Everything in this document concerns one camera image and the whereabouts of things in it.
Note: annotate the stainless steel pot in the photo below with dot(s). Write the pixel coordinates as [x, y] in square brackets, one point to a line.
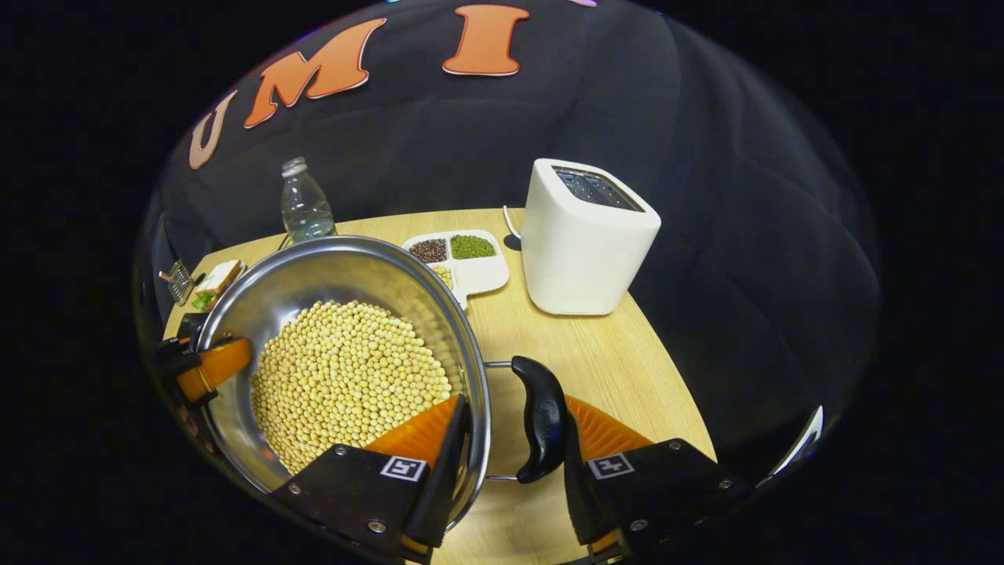
[314, 275]

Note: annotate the black backdrop cloth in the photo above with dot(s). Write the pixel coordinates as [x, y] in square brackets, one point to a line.
[471, 141]

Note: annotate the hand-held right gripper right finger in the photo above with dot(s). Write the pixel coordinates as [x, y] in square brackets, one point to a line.
[584, 502]

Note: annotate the small clear glass jar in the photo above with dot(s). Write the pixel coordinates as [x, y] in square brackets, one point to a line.
[180, 281]

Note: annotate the pile of yellow soybeans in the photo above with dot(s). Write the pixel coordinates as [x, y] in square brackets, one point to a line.
[345, 377]

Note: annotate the pile of dark red beans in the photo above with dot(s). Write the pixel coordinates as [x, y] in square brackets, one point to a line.
[428, 250]

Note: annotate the white divided tray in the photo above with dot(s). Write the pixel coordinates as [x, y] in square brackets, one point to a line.
[486, 275]

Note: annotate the white toaster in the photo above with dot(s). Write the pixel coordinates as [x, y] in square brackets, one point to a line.
[580, 259]

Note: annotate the sandwich with lettuce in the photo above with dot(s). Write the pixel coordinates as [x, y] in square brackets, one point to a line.
[220, 278]

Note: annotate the small heap of yellow beans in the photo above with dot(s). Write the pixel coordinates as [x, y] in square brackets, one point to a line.
[443, 276]

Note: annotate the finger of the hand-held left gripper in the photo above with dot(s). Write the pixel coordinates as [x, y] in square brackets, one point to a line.
[220, 365]

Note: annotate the pile of green mung beans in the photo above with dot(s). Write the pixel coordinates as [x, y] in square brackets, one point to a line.
[472, 246]

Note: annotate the clear plastic water bottle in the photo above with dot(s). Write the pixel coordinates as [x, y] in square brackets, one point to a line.
[306, 208]

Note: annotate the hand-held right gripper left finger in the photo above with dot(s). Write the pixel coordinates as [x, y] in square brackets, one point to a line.
[439, 486]

